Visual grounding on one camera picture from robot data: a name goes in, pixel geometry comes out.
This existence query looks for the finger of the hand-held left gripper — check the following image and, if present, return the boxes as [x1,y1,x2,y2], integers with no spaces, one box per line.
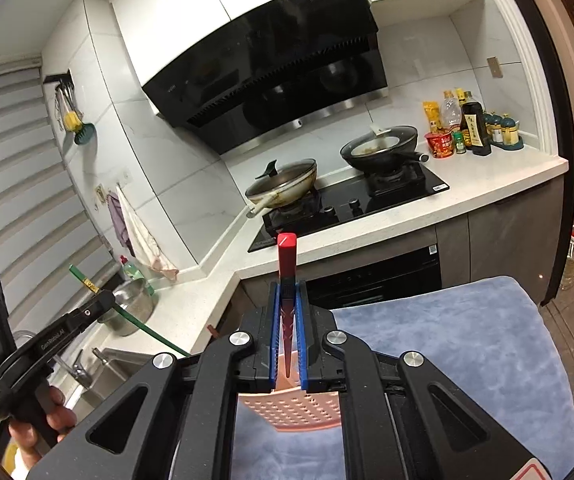
[62,289,118,333]

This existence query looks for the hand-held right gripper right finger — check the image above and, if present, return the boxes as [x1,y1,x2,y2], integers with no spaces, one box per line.
[294,282,538,480]

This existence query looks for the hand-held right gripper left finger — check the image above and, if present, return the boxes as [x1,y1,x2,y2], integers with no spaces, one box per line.
[27,282,284,480]

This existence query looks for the green chopstick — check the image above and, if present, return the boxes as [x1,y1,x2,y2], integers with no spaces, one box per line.
[69,264,188,357]

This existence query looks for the pink perforated utensil holder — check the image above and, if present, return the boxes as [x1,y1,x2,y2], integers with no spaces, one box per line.
[237,350,344,435]

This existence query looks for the hanging kitchen utensils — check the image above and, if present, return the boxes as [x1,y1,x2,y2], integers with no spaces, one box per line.
[56,85,98,146]

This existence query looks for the person's left hand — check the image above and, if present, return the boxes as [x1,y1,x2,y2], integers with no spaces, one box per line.
[8,385,75,466]

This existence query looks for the steel colander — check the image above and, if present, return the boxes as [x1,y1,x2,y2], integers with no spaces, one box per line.
[98,277,158,337]

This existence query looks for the green dish soap bottle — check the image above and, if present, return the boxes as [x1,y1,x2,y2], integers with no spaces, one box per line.
[119,255,155,296]

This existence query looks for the chrome faucet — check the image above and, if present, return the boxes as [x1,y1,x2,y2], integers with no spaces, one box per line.
[14,330,92,386]

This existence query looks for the stainless steel sink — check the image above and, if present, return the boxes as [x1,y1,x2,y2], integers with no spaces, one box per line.
[74,347,152,421]

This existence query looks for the blue plush blanket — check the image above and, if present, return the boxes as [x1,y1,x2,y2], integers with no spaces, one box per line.
[229,275,574,480]

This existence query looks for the white hanging towel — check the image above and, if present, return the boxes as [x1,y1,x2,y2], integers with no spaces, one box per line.
[116,185,180,281]

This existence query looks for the purple hanging cloth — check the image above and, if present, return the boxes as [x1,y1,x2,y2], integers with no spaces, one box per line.
[107,194,135,258]

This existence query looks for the white window blinds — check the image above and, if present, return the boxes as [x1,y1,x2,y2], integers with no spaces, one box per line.
[0,65,118,411]

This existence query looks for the built-in black oven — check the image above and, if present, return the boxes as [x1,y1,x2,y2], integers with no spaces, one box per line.
[307,245,442,311]

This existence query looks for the clear bottle with red cap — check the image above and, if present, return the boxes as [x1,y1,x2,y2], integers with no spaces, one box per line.
[559,227,574,291]

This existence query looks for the black gas stove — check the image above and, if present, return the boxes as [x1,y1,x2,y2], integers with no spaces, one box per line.
[248,162,451,253]

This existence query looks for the wok with glass lid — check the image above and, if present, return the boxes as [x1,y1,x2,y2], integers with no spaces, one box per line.
[244,159,318,218]

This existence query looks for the black frying pan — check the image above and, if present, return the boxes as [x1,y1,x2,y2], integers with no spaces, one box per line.
[339,125,430,173]

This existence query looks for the red instant noodle cup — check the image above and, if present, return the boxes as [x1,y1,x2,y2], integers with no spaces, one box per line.
[424,131,455,159]

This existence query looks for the dark soy sauce bottle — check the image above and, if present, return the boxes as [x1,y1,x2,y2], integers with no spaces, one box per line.
[461,92,492,156]

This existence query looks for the black range hood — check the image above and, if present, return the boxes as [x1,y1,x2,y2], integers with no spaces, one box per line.
[142,0,388,156]

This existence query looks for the green spice jar rack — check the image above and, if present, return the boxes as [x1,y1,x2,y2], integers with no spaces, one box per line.
[484,111,525,152]

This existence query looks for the clear plastic bottle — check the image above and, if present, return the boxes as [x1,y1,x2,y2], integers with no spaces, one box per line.
[439,91,462,133]

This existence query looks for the black wall hook rack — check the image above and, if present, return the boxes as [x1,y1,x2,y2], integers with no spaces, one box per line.
[44,70,75,88]

